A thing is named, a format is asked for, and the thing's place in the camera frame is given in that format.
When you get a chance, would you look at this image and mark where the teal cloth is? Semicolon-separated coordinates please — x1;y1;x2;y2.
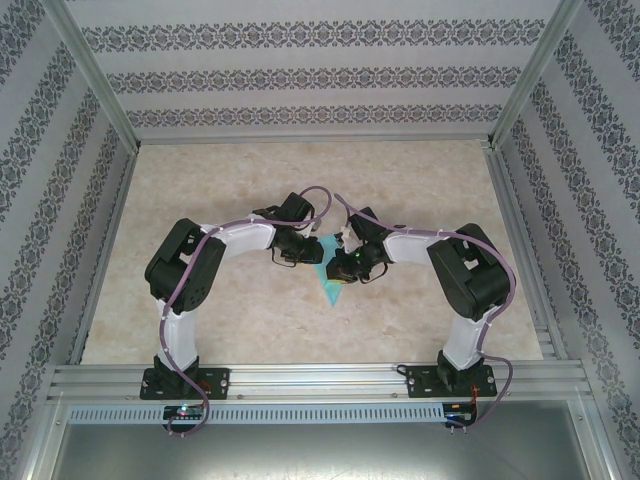
312;233;346;307

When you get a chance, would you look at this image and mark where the grey sheet metal panel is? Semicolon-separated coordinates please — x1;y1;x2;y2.
19;397;624;480

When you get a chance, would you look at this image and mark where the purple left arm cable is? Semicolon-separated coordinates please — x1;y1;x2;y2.
158;185;334;439

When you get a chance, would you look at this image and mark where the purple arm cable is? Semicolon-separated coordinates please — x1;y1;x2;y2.
335;193;517;431
158;185;334;439

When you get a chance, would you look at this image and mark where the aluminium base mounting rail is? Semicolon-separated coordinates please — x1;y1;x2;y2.
47;362;596;401

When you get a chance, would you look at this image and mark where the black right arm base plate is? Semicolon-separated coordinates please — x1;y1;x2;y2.
405;364;497;400

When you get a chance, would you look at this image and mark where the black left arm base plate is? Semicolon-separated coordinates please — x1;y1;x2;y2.
141;367;232;402

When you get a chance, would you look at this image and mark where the aluminium side rail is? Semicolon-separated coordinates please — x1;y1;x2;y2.
480;142;571;362
67;144;141;366

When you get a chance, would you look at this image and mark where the slotted grey cable duct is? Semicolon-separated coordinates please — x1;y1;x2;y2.
67;403;447;426

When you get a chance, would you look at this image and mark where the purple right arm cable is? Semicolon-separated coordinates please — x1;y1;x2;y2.
335;193;517;431

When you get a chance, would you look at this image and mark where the aluminium frame post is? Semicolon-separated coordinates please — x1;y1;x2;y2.
485;0;587;150
43;0;142;151

